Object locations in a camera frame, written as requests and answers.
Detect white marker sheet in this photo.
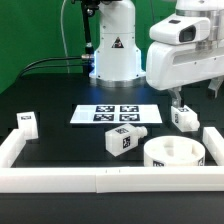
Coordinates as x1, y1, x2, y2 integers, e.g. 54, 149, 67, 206
70, 104, 162, 124

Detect black cables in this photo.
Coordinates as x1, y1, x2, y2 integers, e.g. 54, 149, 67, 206
19, 54, 96, 78

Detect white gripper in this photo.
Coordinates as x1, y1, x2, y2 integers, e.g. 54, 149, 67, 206
146, 41, 224, 108

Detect white round stool seat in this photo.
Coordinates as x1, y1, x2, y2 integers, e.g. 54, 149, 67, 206
144, 136, 205, 167

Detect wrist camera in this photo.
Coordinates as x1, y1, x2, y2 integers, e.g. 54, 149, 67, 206
149, 14, 210, 45

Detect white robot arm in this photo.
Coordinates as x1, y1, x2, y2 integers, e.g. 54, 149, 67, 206
90, 0, 224, 107

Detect white U-shaped fence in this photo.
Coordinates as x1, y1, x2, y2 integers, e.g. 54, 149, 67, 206
0, 129, 224, 193

